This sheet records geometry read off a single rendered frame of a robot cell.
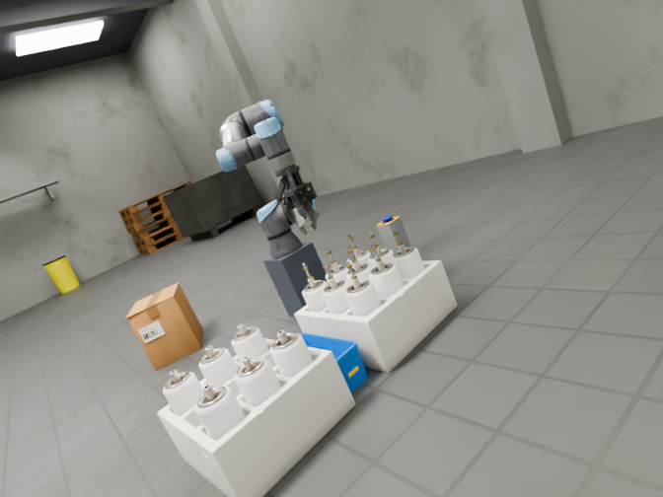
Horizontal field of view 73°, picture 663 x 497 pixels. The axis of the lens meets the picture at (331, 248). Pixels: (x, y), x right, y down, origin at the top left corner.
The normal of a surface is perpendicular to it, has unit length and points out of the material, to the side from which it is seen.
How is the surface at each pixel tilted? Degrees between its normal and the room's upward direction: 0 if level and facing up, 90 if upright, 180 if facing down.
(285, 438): 90
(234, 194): 90
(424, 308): 90
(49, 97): 90
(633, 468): 0
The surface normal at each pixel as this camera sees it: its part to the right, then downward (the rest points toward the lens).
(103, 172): 0.57, -0.03
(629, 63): -0.72, 0.45
